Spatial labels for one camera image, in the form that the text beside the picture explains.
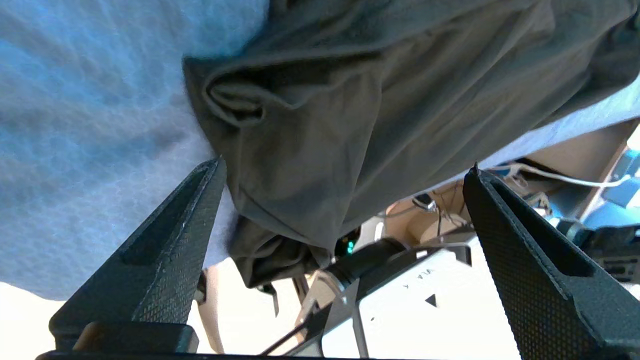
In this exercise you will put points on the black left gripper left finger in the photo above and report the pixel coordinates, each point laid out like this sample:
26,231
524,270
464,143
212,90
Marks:
165,280

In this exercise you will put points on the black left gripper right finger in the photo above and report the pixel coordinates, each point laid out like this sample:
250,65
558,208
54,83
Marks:
540,300

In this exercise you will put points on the black printed T-shirt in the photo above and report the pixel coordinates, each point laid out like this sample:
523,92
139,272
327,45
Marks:
375,125

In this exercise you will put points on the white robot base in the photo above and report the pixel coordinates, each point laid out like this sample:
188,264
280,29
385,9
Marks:
425,325

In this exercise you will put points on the blue bed sheet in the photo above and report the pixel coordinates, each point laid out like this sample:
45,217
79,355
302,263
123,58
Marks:
90,150

